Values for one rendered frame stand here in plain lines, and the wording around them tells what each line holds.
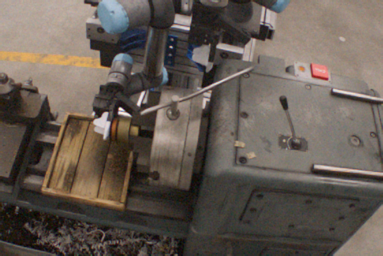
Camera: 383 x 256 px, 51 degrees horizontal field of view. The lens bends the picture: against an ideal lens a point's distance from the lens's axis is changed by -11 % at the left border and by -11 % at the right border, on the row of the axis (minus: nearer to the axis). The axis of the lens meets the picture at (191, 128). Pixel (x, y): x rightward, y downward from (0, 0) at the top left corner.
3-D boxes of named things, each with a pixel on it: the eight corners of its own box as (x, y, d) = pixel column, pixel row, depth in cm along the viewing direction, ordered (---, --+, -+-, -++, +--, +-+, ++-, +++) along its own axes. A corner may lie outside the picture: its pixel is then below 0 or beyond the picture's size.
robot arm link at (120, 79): (127, 89, 156) (127, 72, 150) (124, 98, 153) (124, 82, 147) (107, 86, 156) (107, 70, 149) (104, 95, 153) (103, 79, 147)
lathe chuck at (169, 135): (187, 119, 161) (195, 70, 134) (175, 202, 147) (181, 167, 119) (163, 116, 161) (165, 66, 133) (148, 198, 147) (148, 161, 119)
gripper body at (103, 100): (92, 121, 146) (101, 94, 153) (117, 124, 146) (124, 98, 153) (91, 106, 140) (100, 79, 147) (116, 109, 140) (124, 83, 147)
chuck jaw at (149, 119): (167, 124, 142) (173, 88, 138) (166, 129, 137) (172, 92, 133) (133, 120, 141) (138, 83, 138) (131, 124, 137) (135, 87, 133)
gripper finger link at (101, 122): (90, 137, 137) (96, 114, 143) (108, 139, 137) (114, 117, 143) (89, 131, 135) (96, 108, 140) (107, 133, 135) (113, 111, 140)
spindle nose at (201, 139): (205, 128, 155) (213, 97, 136) (197, 185, 145) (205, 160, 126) (196, 126, 154) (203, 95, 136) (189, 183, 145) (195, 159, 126)
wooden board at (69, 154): (141, 129, 168) (141, 122, 165) (124, 211, 146) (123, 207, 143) (68, 117, 167) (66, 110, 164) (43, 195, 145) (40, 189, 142)
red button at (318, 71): (325, 70, 144) (327, 66, 142) (327, 82, 140) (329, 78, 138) (309, 66, 144) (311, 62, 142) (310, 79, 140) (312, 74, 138)
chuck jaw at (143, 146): (165, 139, 136) (159, 170, 128) (164, 149, 140) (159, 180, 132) (129, 133, 136) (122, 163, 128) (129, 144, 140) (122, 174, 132)
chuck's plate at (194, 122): (197, 120, 162) (206, 72, 134) (185, 203, 147) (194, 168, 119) (187, 119, 161) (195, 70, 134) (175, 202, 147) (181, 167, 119)
